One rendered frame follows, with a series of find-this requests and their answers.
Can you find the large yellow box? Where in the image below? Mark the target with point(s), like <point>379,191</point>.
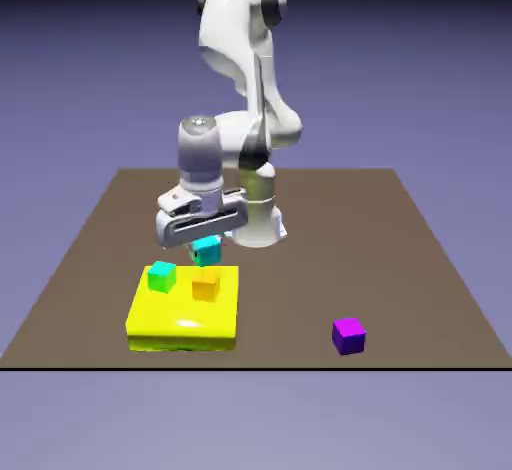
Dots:
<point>182,314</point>

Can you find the small orange cube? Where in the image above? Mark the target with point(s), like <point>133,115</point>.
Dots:
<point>204,286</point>

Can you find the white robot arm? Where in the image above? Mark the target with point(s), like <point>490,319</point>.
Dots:
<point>236,38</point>

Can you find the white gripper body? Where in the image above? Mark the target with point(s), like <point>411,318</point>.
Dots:
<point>200,226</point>

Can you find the small cyan cube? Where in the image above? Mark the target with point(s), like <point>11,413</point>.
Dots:
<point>161,276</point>
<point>208,252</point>

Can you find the small purple cube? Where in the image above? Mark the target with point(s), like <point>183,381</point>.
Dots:
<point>348,336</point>

